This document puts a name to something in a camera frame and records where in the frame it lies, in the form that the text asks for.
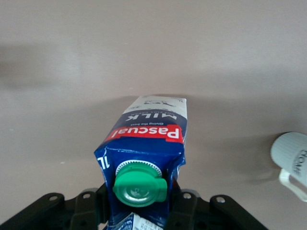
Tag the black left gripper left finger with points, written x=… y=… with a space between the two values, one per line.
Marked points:
x=48 y=213

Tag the blue white milk carton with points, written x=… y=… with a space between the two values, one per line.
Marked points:
x=144 y=146

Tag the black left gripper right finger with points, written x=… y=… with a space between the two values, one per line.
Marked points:
x=216 y=215

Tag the grey ribbed HOME mug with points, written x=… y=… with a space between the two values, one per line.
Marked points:
x=290 y=151

